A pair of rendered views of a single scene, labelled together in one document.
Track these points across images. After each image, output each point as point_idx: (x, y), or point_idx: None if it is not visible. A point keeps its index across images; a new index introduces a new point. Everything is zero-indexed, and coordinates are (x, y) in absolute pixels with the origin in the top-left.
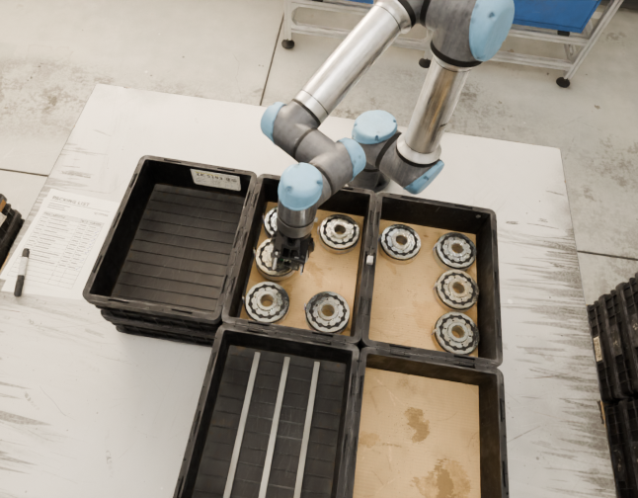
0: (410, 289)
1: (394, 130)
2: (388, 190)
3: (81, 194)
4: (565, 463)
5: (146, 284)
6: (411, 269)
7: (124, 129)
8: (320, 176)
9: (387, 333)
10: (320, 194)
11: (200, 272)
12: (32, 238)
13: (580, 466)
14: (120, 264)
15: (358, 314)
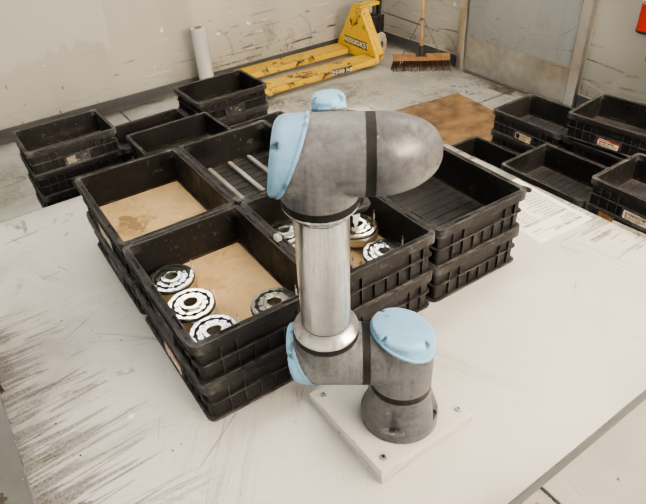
0: (236, 293)
1: (372, 328)
2: (354, 412)
3: (572, 230)
4: (34, 331)
5: (418, 187)
6: (248, 305)
7: None
8: (318, 101)
9: (230, 259)
10: (311, 108)
11: None
12: (541, 197)
13: (19, 337)
14: (446, 180)
15: (254, 212)
